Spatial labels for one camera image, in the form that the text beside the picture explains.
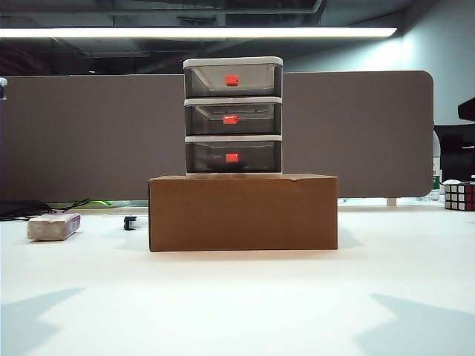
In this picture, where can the white block with purple label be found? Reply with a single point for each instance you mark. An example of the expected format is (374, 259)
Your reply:
(52, 227)

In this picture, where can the long ceiling light strip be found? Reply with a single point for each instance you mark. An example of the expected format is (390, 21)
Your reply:
(185, 32)

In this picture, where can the small black clip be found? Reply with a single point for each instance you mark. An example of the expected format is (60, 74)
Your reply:
(130, 223)

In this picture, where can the grey-brown desk partition panel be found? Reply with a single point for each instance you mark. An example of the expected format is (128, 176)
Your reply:
(92, 137)

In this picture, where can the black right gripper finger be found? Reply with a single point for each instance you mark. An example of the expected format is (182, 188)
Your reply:
(468, 110)

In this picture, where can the brown cardboard box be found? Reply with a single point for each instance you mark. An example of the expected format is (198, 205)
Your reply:
(243, 215)

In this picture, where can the clear bottle with green label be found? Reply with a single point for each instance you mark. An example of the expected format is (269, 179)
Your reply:
(436, 174)

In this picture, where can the white partition foot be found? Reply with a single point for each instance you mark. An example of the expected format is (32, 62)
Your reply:
(392, 202)

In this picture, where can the black Rubik's cube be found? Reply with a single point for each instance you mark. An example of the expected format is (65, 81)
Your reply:
(460, 196)

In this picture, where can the smoky drawer with slotted back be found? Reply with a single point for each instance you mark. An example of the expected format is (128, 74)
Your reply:
(204, 126)

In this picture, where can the black office chair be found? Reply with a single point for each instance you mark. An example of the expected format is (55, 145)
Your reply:
(456, 152)

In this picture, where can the white plastic drawer cabinet frame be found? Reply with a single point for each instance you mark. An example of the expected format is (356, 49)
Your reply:
(232, 60)

